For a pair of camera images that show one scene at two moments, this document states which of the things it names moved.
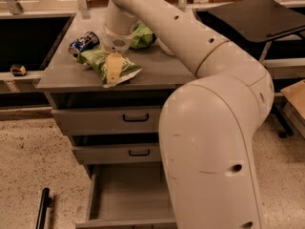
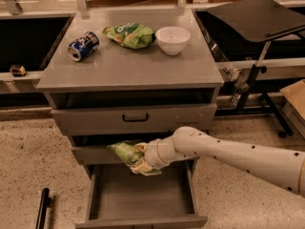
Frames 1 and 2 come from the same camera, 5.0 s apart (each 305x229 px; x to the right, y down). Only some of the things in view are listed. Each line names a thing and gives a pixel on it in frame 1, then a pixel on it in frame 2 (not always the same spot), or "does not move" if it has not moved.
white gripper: [116, 42] to [152, 156]
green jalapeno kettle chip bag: [96, 61] to [128, 152]
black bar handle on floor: [46, 201] does not move
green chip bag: [145, 38] does not move
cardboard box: [294, 103] does not move
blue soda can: [90, 41] does not move
